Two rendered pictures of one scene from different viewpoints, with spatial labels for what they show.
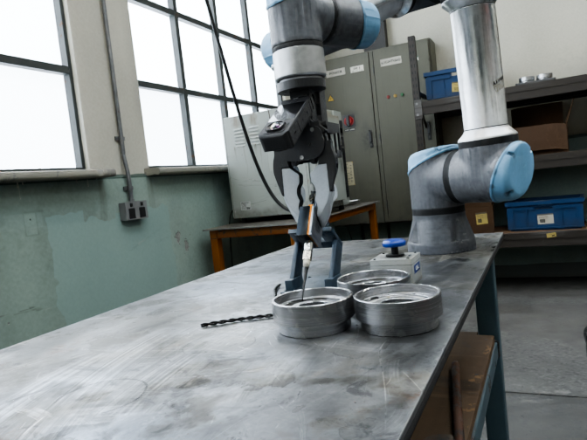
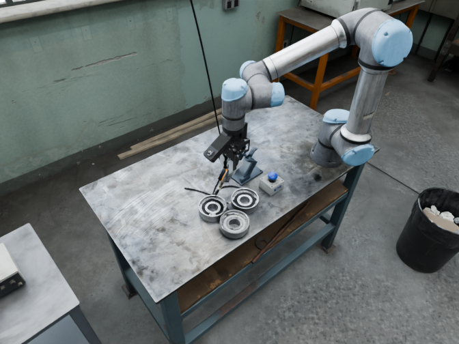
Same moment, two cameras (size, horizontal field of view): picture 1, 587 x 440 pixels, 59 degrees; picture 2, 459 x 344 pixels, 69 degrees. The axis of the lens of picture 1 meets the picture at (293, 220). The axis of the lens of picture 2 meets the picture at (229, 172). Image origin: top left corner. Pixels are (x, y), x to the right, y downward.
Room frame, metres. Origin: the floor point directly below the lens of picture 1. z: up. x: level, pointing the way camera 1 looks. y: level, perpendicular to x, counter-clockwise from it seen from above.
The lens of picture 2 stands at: (-0.06, -0.38, 1.77)
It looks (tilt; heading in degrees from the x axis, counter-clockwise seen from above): 43 degrees down; 23
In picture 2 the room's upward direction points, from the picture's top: 2 degrees clockwise
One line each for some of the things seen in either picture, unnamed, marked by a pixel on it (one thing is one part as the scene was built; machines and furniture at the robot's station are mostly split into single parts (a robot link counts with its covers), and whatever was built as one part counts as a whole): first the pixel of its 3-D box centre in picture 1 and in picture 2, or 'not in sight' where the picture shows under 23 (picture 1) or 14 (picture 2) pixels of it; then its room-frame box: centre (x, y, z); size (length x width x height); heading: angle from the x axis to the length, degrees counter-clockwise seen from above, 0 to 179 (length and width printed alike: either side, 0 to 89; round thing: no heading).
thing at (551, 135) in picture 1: (536, 128); not in sight; (3.87, -1.88, 1.19); 0.52 x 0.42 x 0.38; 64
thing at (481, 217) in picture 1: (469, 208); not in sight; (4.09, -1.40, 0.64); 0.49 x 0.40 x 0.37; 69
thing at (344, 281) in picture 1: (374, 290); (244, 201); (0.74, -0.11, 0.82); 0.10 x 0.10 x 0.04
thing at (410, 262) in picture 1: (397, 267); (272, 182); (0.88, -0.17, 0.82); 0.08 x 0.07 x 0.05; 154
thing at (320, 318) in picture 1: (314, 312); (212, 209); (0.65, -0.01, 0.82); 0.10 x 0.10 x 0.04
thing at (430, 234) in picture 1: (439, 228); (329, 147); (1.17, -0.33, 0.85); 0.15 x 0.15 x 0.10
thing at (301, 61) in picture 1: (297, 68); (232, 119); (0.77, -0.03, 1.15); 0.08 x 0.08 x 0.05
